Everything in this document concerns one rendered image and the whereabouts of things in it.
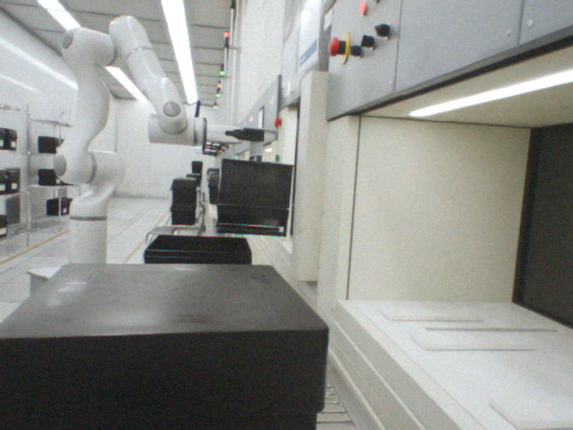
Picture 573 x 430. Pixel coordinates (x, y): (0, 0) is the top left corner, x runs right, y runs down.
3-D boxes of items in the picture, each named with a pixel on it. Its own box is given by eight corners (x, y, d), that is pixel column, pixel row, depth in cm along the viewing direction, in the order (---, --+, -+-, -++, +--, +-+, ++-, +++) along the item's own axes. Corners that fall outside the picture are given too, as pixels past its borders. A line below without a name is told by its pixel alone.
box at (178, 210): (170, 222, 560) (171, 200, 558) (194, 223, 565) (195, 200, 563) (169, 224, 531) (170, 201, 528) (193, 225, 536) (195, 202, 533)
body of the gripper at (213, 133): (201, 145, 146) (238, 148, 148) (201, 144, 136) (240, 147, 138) (202, 120, 145) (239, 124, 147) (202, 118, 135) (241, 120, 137)
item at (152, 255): (244, 290, 153) (246, 237, 151) (249, 316, 125) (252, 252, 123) (155, 288, 149) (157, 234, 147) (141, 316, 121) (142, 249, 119)
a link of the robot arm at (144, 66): (151, 26, 136) (193, 115, 129) (156, 62, 151) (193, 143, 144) (120, 34, 133) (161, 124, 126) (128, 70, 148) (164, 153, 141)
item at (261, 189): (215, 224, 157) (222, 128, 153) (275, 229, 160) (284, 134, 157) (217, 235, 133) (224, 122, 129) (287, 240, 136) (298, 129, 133)
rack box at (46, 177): (55, 186, 736) (55, 169, 733) (36, 185, 733) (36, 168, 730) (63, 185, 766) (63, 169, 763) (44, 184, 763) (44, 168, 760)
